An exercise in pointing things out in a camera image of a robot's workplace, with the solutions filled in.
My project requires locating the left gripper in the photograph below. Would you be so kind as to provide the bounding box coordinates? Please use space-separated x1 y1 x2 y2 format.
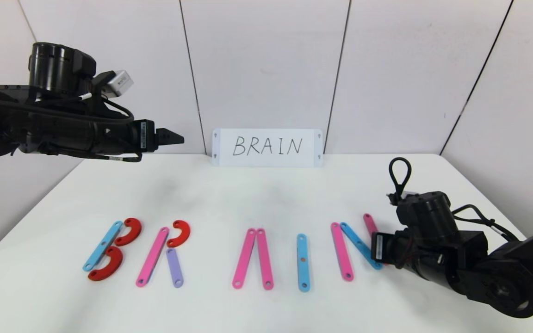
93 119 185 155

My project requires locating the red arc piece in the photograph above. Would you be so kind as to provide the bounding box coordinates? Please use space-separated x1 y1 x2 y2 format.
166 220 192 248
114 217 143 247
87 246 124 282

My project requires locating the long pink bar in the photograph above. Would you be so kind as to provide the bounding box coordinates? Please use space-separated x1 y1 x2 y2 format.
232 228 257 290
363 213 380 237
256 228 274 290
330 222 355 282
136 227 170 288

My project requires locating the short purple bar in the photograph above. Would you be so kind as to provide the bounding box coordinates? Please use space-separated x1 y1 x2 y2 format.
165 248 185 289

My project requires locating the blue three-hole bar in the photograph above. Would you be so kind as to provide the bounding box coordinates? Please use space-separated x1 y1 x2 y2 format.
297 234 310 292
82 220 124 272
339 222 383 271

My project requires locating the white BRAIN sign card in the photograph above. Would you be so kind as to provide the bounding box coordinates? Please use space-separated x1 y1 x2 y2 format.
212 129 323 167

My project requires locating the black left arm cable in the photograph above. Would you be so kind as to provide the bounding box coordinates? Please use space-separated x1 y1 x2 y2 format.
94 95 136 124

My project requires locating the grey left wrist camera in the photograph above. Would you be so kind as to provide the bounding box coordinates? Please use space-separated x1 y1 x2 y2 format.
106 70 134 99

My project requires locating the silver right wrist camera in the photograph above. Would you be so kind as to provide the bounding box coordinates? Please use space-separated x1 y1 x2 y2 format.
386 191 417 204

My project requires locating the black looped right cable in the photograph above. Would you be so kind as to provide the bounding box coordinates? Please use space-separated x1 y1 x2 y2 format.
388 157 412 203

